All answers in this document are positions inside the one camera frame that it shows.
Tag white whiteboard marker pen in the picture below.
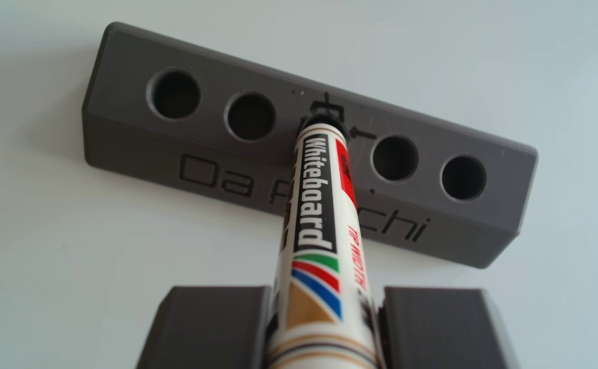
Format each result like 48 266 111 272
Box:
265 115 384 369

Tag grey Da Pinchi pen holder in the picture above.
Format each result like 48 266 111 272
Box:
82 22 539 269

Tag whiteboard with aluminium frame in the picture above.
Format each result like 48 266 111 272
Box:
0 0 598 369

